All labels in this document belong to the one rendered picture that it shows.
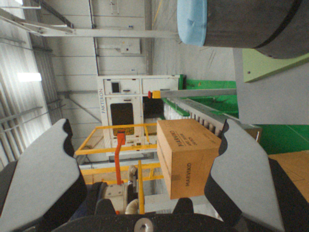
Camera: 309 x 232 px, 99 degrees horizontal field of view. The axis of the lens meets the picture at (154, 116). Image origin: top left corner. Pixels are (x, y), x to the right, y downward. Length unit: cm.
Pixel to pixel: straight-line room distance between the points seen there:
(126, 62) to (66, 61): 366
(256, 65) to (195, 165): 69
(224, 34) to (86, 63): 980
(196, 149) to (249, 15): 75
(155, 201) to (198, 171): 119
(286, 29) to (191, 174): 87
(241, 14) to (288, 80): 25
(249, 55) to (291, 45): 18
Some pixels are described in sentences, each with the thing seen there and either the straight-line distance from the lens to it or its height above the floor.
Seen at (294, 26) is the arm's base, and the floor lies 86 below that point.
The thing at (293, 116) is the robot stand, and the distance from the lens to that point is 49.
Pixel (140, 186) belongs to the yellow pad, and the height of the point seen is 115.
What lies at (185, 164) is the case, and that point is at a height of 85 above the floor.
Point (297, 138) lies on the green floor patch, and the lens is 143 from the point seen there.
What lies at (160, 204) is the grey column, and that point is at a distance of 214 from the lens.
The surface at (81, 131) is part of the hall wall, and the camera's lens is 1105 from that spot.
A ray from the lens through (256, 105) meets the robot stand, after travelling 56.
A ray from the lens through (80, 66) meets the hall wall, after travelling 1011.
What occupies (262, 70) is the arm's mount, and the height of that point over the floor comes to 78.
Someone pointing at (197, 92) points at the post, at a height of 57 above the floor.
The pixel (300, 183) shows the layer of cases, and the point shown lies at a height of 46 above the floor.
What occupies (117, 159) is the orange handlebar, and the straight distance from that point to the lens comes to 77.
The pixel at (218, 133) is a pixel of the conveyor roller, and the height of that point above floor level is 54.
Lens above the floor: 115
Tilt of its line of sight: 7 degrees down
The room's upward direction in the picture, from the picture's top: 93 degrees counter-clockwise
